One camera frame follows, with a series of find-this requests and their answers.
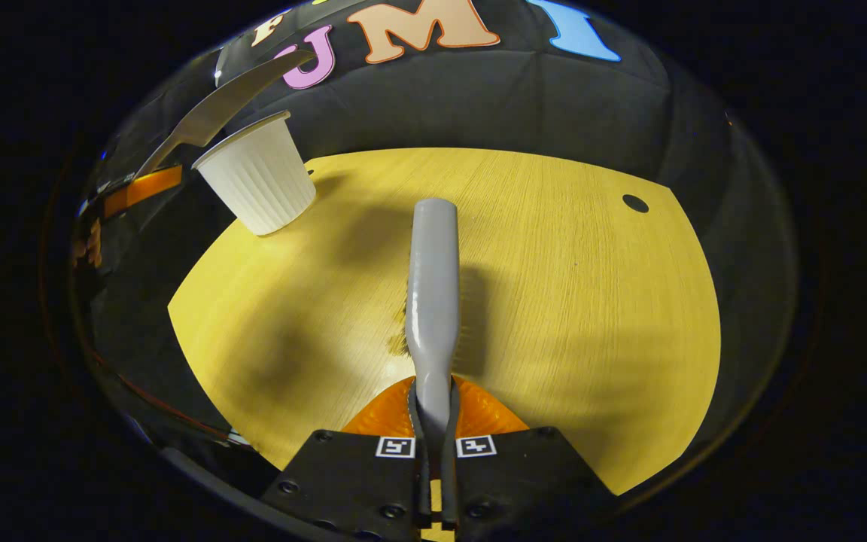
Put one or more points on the small grey broom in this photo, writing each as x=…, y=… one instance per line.
x=432, y=286

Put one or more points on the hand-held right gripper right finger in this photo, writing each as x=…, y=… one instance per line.
x=524, y=482

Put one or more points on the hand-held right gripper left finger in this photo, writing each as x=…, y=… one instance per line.
x=351, y=482

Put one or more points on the grey dustpan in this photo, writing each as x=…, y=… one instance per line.
x=223, y=105

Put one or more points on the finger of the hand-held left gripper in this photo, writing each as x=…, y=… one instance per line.
x=147, y=188

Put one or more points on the white ribbed garbage bin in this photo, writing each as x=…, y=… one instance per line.
x=260, y=184

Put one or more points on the black backdrop cloth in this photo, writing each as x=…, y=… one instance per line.
x=524, y=105

